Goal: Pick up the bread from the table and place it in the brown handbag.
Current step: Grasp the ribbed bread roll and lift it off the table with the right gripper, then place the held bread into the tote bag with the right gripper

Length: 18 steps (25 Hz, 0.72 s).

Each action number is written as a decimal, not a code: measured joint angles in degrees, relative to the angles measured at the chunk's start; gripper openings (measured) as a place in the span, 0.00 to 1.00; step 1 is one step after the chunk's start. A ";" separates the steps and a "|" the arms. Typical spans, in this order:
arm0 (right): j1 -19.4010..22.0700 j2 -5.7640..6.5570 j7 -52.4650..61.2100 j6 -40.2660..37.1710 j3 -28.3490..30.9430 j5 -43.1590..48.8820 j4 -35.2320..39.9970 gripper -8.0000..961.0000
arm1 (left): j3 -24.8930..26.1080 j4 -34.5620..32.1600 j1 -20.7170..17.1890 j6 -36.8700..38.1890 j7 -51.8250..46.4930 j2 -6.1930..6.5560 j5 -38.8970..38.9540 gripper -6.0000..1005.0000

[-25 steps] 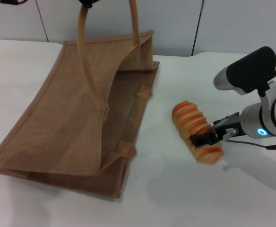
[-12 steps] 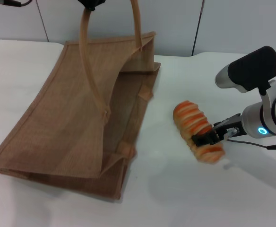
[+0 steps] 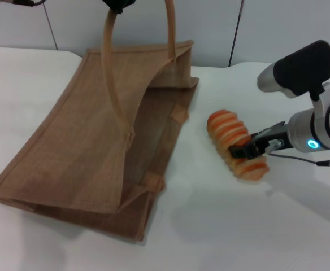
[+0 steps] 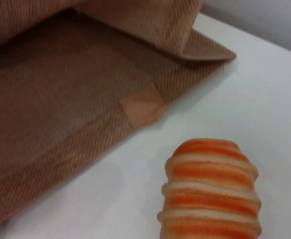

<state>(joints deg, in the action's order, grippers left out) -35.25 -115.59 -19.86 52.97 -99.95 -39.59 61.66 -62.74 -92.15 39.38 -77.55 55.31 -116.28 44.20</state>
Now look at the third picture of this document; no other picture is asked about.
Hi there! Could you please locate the brown jute handbag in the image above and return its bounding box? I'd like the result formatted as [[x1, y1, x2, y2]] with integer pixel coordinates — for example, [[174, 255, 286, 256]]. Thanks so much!
[[0, 0, 200, 243]]

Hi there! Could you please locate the grey right arm cable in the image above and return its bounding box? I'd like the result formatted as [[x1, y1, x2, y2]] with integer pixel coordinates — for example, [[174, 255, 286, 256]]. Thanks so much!
[[268, 149, 330, 171]]

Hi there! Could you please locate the right wrist camera housing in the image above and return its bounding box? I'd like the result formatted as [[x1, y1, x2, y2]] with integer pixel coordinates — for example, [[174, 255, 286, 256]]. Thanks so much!
[[257, 40, 330, 113]]

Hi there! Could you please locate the orange striped bread loaf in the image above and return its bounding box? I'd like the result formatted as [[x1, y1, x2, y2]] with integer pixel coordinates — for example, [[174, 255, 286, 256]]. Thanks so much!
[[206, 109, 270, 182]]

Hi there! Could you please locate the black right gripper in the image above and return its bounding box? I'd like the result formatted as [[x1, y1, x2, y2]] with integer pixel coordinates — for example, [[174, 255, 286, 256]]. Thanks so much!
[[228, 121, 293, 160]]

